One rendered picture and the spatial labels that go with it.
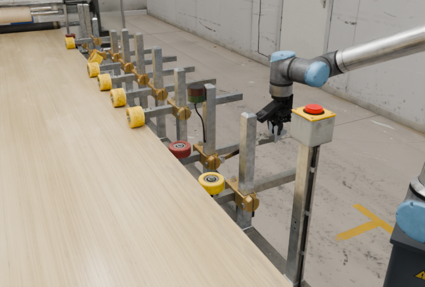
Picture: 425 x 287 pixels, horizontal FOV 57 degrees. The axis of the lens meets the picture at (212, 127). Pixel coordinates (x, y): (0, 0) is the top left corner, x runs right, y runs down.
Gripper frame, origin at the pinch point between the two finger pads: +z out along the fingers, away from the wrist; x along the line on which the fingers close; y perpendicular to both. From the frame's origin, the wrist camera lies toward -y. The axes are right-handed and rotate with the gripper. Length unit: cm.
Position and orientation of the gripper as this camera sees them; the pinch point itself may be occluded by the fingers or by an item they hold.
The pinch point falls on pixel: (273, 140)
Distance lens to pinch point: 163.6
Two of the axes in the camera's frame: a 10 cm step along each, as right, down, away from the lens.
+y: 8.9, -2.1, 4.1
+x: -4.6, -3.7, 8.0
